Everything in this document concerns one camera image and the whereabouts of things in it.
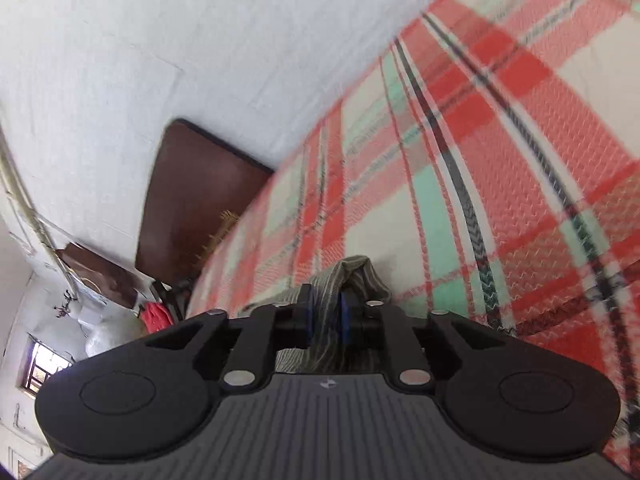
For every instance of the red plaid bed sheet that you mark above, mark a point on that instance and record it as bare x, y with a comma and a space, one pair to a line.
487, 164

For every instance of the white plastic bag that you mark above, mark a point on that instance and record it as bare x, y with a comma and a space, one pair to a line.
111, 330

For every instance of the dark brown wooden board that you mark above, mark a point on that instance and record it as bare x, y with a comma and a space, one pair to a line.
199, 186

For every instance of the red cloth bundle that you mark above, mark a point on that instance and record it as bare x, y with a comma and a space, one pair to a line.
155, 317

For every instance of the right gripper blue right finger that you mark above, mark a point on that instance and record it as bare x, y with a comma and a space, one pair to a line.
382, 331

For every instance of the black metal stand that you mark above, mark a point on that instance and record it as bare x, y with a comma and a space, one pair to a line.
175, 298

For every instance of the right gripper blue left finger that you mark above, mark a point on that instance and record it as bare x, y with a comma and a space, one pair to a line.
268, 330

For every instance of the green striped checked shirt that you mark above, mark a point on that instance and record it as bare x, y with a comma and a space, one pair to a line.
326, 353

